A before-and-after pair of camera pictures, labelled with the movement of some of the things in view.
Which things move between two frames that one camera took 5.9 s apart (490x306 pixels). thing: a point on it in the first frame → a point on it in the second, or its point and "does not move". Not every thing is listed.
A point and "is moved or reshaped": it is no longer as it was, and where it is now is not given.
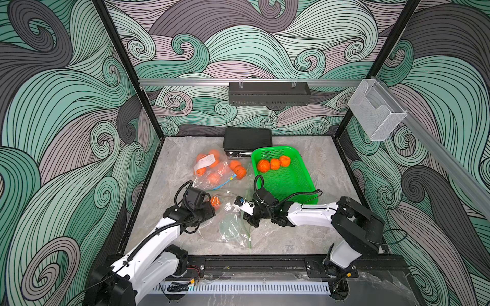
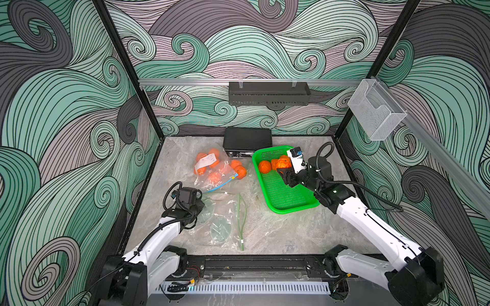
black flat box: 240,142 does not move
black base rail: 291,266 does not move
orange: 215,201 → 283,163
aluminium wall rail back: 247,81 does not move
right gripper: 251,220 → 288,177
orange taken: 274,164 does not move
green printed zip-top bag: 230,224 is moved or reshaped
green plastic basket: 284,173 does not move
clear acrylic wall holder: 376,109 does not move
